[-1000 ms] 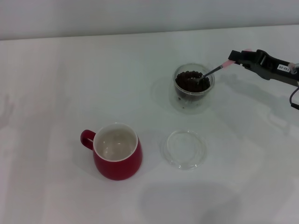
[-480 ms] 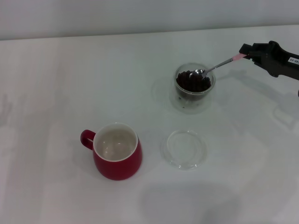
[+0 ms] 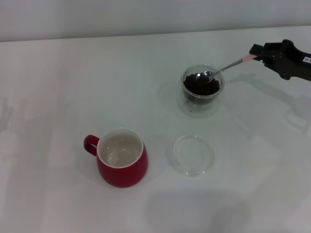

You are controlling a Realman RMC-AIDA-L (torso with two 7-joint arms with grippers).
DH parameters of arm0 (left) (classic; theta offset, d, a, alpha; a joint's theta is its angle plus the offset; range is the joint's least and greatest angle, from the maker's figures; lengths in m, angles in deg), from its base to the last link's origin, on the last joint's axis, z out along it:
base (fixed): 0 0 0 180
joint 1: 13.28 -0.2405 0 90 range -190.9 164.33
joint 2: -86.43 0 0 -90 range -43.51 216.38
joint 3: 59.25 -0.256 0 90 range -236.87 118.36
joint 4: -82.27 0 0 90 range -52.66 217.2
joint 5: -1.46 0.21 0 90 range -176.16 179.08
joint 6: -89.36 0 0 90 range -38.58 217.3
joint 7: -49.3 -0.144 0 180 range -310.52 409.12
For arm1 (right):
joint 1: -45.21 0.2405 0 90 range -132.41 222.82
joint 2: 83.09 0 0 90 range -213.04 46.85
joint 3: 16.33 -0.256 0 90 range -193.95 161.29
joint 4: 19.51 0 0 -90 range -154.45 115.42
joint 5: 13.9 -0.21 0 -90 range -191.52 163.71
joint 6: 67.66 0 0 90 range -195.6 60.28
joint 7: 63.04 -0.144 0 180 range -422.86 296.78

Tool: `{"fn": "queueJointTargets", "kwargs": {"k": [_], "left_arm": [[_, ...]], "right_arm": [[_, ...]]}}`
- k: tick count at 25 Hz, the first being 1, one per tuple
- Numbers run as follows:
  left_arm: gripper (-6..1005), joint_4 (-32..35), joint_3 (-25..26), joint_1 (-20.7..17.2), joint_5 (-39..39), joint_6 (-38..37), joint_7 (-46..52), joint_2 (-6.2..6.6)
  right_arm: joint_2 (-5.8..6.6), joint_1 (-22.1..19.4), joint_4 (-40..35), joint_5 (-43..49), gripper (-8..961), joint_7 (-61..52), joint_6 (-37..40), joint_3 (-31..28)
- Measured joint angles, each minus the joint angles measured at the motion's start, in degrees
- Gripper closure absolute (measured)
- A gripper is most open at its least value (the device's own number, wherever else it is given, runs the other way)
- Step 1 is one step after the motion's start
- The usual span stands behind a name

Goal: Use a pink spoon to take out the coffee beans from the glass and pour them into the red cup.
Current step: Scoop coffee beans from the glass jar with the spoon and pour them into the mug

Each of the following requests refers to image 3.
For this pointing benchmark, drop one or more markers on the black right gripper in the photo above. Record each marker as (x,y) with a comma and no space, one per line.
(289,63)

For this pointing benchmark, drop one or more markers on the red ceramic mug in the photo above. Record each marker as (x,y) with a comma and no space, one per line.
(124,174)

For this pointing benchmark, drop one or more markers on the double-walled glass cup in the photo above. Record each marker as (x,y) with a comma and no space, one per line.
(194,110)

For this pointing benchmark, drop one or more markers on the clear glass saucer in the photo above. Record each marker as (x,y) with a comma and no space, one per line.
(192,167)

